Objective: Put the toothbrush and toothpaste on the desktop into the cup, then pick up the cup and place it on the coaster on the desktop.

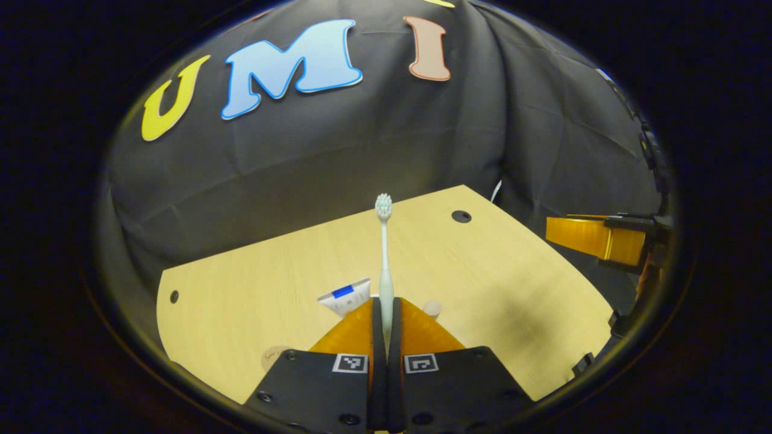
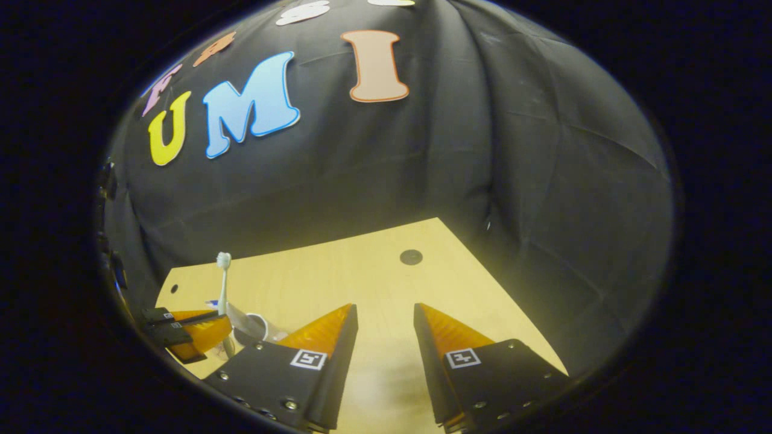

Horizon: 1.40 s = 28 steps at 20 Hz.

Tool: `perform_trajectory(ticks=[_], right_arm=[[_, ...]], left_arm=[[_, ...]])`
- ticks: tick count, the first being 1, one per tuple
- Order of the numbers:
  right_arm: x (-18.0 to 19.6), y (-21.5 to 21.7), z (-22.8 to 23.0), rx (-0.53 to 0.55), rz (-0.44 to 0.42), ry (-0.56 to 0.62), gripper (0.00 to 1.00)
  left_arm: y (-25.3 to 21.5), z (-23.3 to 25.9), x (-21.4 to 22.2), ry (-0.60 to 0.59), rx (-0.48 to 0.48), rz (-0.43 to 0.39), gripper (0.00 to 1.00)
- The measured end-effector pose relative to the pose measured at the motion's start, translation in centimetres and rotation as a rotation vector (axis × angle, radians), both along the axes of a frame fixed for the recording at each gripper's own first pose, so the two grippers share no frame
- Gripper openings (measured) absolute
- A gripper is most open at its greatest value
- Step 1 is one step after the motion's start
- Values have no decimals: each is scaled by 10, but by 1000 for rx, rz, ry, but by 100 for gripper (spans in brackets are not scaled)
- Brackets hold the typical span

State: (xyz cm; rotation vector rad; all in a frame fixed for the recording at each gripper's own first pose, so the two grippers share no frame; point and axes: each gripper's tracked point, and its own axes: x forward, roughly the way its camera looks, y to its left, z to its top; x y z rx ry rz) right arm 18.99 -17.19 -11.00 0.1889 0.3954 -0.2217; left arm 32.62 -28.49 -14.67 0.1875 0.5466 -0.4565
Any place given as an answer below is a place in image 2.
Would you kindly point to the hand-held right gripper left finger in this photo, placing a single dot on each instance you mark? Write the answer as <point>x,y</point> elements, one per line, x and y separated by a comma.
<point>338,374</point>

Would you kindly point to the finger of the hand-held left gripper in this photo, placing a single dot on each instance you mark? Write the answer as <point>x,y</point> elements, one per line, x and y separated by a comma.
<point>181,316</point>
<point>199,334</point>

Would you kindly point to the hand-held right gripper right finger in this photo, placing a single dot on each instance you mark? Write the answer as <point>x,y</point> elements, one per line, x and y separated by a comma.
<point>431,374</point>

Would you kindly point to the white toothpaste tube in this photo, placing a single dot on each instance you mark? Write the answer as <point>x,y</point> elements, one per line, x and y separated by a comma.
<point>237,318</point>

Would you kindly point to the pale green toothbrush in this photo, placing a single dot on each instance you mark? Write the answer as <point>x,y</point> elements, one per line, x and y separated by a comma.
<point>223,283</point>

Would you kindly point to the light wooden desktop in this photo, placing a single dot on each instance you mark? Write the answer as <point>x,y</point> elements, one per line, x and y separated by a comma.
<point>362,265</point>

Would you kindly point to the black backdrop cloth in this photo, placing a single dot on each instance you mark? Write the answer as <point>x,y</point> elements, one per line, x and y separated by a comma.
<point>422,169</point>

